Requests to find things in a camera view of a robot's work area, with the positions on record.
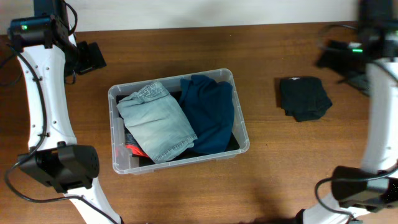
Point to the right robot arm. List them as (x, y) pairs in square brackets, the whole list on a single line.
[(372, 187)]

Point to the black shorts with red trim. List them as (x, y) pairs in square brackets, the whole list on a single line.
[(132, 145)]

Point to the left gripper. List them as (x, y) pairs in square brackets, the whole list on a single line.
[(91, 56)]

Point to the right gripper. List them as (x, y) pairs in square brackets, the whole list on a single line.
[(329, 58)]

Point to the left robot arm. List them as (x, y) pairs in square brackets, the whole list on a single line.
[(47, 50)]

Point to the light blue jeans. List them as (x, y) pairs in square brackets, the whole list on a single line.
[(157, 122)]

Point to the small black shirt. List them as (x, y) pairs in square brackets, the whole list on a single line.
[(304, 98)]

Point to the blue cloth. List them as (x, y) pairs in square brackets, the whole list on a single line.
[(208, 106)]

